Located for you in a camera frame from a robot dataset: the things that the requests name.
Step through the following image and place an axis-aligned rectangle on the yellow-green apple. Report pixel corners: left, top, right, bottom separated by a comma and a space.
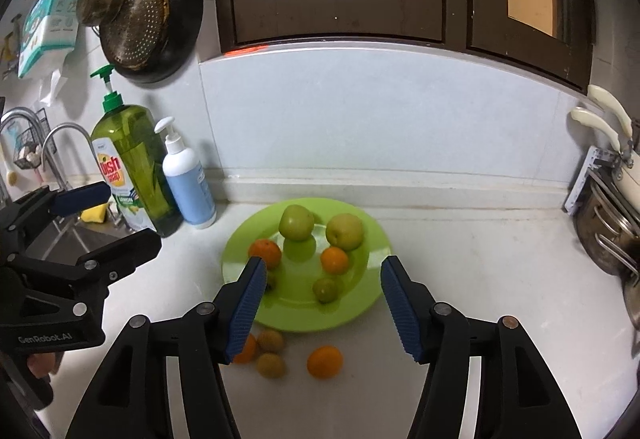
325, 213, 364, 251

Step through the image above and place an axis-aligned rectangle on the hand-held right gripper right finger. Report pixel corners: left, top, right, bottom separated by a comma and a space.
380, 255, 583, 439

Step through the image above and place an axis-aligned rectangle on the green apple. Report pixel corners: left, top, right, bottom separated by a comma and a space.
278, 204, 316, 241

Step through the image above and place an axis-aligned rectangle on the yellow sponge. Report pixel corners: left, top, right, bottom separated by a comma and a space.
80, 201, 111, 224

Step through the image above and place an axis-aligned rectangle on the thin steel faucet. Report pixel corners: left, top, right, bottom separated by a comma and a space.
41, 122, 126, 232

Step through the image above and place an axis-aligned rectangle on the wire faucet basket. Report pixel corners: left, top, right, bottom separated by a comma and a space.
12, 124, 48, 170

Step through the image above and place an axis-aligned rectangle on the brass colander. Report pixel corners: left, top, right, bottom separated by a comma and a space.
100, 0, 168, 70

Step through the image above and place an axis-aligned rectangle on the cream-handled white pan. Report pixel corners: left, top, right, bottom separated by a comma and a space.
570, 106, 640, 180
587, 84, 640, 160

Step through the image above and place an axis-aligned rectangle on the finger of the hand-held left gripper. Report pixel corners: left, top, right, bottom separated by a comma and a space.
0, 182, 112, 250
7, 228, 164, 290

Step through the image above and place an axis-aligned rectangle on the black frying pan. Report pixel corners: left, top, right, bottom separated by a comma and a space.
99, 0, 204, 84

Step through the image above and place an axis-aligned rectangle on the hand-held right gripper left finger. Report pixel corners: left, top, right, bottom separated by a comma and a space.
65, 256, 268, 439

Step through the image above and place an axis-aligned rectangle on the paper towel pack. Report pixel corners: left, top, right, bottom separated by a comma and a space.
17, 0, 98, 80

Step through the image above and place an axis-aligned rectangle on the orange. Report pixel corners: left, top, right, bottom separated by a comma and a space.
248, 239, 282, 270
232, 333, 260, 365
320, 246, 350, 275
306, 345, 344, 380

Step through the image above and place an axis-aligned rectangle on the green dish soap bottle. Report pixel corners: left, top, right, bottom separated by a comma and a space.
90, 65, 184, 238

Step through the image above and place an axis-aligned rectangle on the steel pot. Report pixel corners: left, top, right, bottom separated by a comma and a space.
574, 179, 640, 277
622, 269, 640, 331

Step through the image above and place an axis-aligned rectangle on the person's left hand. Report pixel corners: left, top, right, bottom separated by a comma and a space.
27, 352, 59, 378

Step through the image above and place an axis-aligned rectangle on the brown kiwi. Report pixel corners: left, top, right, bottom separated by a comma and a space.
256, 352, 287, 380
256, 328, 286, 354

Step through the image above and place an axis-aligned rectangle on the green plate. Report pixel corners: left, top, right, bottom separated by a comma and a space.
221, 199, 391, 333

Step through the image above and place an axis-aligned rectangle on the large steel faucet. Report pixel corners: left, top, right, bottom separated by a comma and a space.
0, 107, 45, 200

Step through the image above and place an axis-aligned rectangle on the steel kitchen sink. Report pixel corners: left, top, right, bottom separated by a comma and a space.
25, 211, 136, 270

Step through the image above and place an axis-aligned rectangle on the white blue pump bottle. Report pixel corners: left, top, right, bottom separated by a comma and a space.
154, 117, 217, 230

